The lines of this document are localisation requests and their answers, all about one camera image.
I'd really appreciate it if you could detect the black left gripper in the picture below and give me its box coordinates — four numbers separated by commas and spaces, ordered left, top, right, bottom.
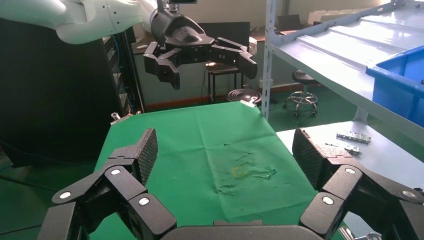
143, 8, 259, 91

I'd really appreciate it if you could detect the black stool with chrome base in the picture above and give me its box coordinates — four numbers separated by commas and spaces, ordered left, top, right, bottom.
282, 69, 321, 118

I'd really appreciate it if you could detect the grey metal shelf rack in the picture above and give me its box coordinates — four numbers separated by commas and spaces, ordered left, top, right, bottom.
261, 0, 424, 147

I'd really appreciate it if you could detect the silver metal binder clip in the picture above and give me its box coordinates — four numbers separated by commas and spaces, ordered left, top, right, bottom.
239, 98, 258, 109
337, 226, 382, 240
109, 111, 133, 126

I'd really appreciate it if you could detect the yellow tape square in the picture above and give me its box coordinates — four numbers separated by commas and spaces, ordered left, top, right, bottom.
230, 166, 249, 178

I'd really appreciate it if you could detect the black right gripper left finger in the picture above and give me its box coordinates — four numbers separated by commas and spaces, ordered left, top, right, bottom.
37, 128, 177, 240

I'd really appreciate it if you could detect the black equipment cabinet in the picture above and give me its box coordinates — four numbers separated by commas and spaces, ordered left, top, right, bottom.
0, 18, 145, 168

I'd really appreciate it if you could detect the small black side table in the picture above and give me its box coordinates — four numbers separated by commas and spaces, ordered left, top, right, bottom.
206, 62, 246, 104

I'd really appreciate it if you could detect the blue plastic bin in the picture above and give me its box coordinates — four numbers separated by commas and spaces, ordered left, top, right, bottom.
365, 45, 424, 128

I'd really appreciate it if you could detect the black round disc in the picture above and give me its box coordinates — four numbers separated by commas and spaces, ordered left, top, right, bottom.
225, 88, 263, 104

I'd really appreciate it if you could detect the black floor cable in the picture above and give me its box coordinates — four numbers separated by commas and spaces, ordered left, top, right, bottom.
0, 224, 44, 234

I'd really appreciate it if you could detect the green table cloth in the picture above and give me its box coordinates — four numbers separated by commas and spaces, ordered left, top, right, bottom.
89, 100, 349, 240

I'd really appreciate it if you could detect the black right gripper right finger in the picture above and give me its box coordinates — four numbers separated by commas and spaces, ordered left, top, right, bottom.
292, 127, 424, 240

